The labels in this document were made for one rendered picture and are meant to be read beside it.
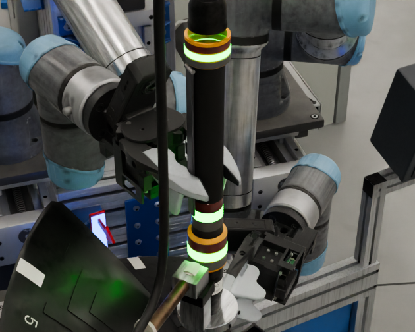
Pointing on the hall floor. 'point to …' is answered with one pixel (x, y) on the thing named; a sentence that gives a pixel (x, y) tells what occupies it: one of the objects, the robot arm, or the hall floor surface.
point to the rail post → (361, 315)
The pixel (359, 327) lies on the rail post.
